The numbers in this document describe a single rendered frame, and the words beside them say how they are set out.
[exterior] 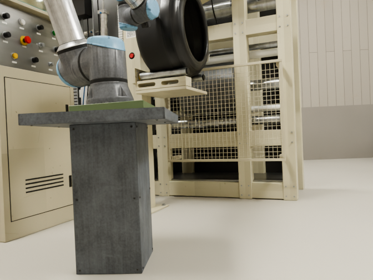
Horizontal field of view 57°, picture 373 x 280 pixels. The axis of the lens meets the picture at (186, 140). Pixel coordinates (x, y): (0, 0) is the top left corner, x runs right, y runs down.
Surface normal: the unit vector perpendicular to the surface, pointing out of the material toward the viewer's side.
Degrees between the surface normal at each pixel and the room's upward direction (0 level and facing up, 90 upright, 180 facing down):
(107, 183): 90
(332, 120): 90
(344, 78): 90
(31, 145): 90
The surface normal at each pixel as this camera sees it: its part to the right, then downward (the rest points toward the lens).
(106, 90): 0.06, -0.34
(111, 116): -0.07, 0.01
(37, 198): 0.92, -0.04
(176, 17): 0.33, 0.00
